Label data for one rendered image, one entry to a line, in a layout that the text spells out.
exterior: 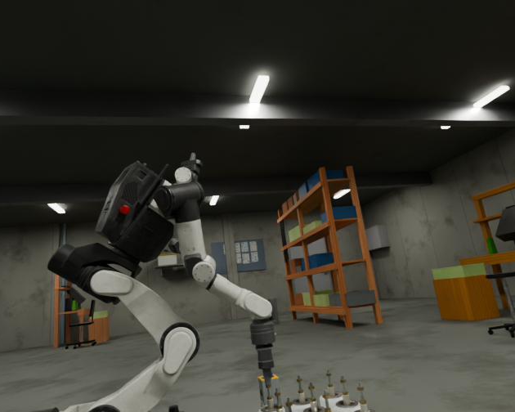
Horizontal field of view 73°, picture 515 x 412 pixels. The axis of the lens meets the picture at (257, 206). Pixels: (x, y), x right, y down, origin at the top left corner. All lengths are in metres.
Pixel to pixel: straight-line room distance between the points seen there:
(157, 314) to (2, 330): 9.96
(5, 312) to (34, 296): 0.73
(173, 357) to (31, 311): 9.79
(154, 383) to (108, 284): 0.38
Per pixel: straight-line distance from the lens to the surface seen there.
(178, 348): 1.34
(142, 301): 1.37
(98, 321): 9.16
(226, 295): 1.31
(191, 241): 1.25
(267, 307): 1.31
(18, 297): 11.15
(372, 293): 5.60
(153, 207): 1.33
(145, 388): 1.41
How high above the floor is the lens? 0.65
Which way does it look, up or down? 14 degrees up
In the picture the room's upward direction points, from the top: 7 degrees counter-clockwise
